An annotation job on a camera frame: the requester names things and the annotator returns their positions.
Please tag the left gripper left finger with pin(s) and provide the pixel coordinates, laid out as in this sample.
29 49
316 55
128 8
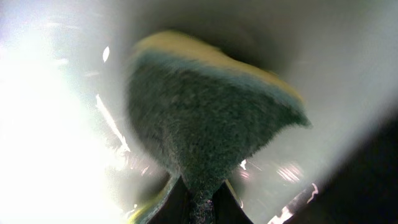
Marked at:
170 206

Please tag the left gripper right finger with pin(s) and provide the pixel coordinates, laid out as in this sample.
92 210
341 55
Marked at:
227 209

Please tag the green and yellow sponge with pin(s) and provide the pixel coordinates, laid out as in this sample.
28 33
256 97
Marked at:
199 113

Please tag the mint green plate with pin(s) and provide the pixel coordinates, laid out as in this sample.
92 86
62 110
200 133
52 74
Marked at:
68 153

